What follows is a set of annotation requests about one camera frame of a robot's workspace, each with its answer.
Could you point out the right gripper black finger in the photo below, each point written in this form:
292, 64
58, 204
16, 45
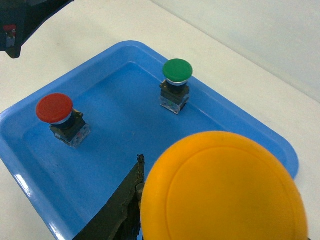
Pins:
120, 217

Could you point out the yellow mushroom push button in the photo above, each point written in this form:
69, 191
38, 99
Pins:
221, 186

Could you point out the red mushroom push button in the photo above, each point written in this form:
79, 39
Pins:
66, 123

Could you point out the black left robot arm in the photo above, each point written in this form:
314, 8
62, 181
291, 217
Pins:
20, 19

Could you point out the blue plastic tray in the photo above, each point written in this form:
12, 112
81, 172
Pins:
118, 92

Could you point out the green mushroom push button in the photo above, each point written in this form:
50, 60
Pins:
175, 92

